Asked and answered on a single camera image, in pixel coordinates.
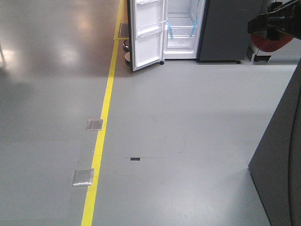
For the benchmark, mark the fridge door with shelves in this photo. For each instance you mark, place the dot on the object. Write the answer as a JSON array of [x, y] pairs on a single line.
[[146, 24]]

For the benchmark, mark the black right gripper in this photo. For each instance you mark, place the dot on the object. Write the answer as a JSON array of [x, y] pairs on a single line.
[[281, 18]]

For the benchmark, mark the silver floor socket plate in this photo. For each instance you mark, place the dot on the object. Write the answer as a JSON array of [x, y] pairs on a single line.
[[94, 125]]

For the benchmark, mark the white open fridge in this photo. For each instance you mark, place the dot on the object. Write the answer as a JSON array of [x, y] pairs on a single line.
[[209, 31]]

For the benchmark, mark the red yellow apple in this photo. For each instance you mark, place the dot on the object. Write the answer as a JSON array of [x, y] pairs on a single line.
[[267, 45]]

